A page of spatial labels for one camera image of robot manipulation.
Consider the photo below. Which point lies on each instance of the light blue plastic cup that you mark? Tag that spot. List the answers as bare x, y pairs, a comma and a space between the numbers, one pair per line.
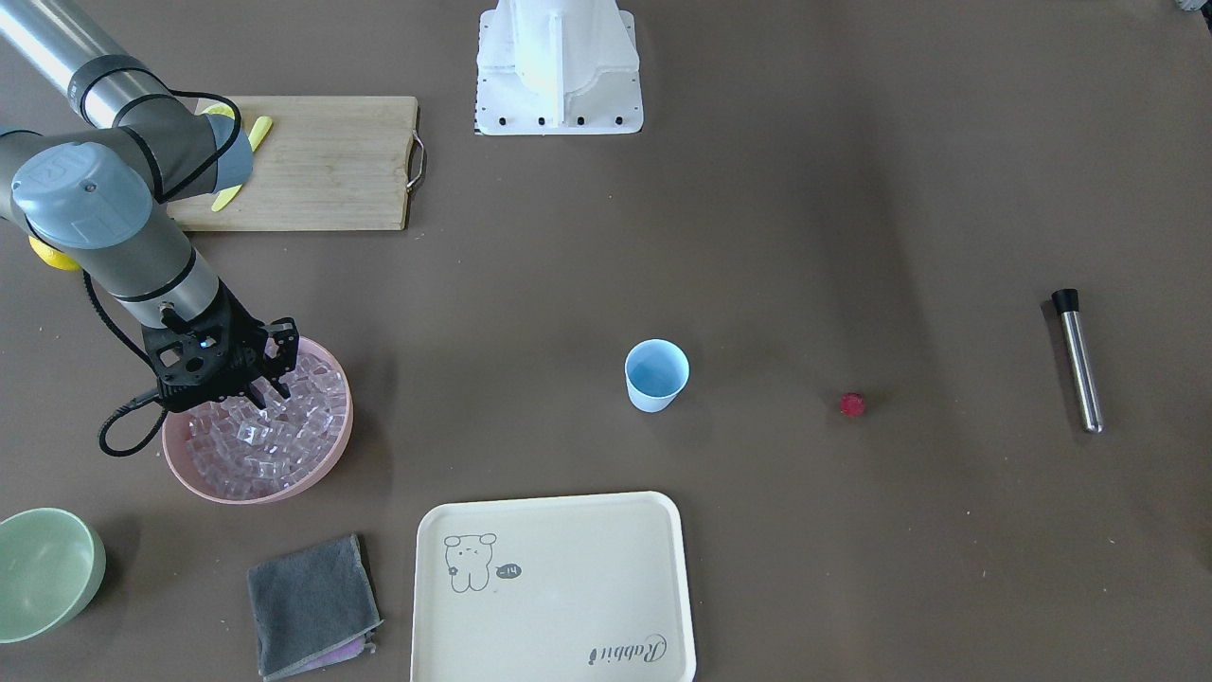
656, 371

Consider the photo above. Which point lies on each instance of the red strawberry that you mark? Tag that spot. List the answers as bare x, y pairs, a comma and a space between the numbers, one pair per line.
852, 404

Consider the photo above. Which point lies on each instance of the grey folded cloth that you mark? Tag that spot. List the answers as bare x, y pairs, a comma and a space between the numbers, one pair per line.
312, 608

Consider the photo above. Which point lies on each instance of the cream rabbit serving tray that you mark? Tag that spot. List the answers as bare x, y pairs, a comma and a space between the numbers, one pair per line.
565, 588

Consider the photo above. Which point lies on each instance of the pink bowl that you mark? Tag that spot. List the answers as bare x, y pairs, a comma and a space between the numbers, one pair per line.
238, 454

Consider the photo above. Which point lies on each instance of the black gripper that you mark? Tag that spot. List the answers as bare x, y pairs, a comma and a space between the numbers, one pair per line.
240, 345

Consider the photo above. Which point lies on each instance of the wooden cutting board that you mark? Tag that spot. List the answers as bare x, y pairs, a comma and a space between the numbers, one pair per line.
328, 163

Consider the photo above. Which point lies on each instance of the yellow plastic knife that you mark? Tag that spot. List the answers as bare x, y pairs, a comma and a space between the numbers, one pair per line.
237, 163

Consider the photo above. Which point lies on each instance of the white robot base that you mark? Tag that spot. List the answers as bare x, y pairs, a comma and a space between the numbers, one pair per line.
557, 68

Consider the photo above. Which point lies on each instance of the whole lemon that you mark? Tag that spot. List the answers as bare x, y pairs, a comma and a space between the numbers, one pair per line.
54, 258

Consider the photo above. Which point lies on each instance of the steel muddler black tip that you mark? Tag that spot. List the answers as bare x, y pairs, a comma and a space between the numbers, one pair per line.
1066, 303

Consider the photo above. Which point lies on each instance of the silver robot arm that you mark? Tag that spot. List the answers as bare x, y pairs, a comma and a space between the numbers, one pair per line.
101, 198

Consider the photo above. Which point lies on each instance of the green bowl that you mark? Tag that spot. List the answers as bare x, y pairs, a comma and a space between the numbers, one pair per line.
52, 565

